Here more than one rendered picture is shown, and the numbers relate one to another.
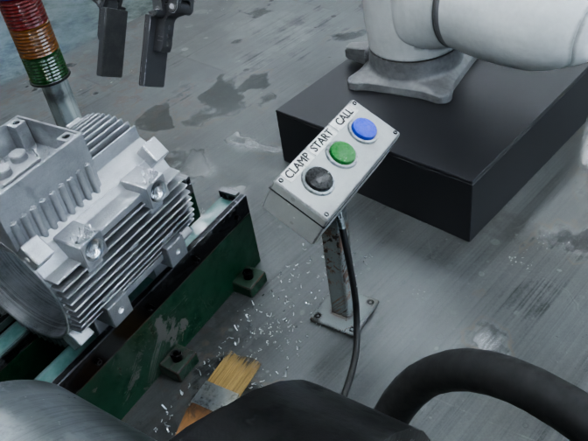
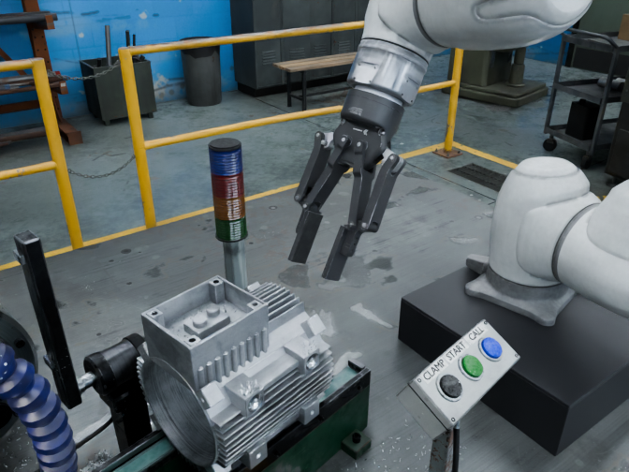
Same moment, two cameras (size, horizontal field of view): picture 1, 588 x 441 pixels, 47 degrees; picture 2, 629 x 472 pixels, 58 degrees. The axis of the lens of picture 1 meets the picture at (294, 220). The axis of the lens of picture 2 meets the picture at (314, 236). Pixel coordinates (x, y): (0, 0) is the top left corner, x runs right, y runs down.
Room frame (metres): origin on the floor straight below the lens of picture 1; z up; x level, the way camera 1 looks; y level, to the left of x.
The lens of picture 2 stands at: (0.02, 0.08, 1.56)
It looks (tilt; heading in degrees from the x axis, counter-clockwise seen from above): 28 degrees down; 5
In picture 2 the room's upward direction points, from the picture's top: straight up
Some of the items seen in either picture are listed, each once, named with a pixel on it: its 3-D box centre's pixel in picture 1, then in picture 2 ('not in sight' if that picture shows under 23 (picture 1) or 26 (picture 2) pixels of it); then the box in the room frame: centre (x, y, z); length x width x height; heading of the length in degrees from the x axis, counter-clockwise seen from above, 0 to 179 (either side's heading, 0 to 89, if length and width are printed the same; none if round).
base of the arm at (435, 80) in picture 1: (404, 53); (517, 273); (1.03, -0.23, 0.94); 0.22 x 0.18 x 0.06; 53
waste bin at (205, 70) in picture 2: not in sight; (201, 71); (5.60, 1.73, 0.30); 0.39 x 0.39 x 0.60
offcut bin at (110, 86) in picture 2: not in sight; (118, 73); (5.00, 2.31, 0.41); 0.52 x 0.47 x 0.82; 131
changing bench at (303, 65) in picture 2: not in sight; (342, 80); (5.76, 0.35, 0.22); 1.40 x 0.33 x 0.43; 129
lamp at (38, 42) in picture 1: (33, 37); (229, 203); (0.98, 0.34, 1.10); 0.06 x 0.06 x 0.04
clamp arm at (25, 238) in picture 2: not in sight; (51, 325); (0.56, 0.46, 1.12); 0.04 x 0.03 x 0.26; 142
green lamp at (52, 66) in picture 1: (45, 64); (230, 224); (0.98, 0.34, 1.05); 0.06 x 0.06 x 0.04
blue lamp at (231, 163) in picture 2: not in sight; (226, 158); (0.98, 0.34, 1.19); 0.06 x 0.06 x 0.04
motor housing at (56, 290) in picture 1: (77, 227); (236, 373); (0.61, 0.25, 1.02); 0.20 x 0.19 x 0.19; 143
